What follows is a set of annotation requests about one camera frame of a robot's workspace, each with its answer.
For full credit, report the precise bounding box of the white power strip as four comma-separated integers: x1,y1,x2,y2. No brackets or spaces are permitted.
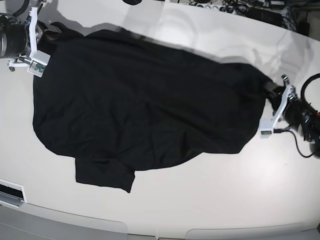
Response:
170,0,224,7

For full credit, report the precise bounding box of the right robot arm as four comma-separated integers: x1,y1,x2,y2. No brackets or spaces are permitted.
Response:
0,0,62,60

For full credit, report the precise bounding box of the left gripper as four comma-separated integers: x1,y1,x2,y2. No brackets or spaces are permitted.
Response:
263,80,305,130

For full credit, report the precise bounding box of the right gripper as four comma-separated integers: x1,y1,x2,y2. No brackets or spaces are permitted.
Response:
23,21,63,54

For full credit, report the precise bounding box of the black t-shirt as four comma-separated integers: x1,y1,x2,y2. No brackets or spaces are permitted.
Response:
33,28,271,192

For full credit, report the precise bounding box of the white table slot panel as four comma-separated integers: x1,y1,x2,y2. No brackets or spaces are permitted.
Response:
0,179,28,208

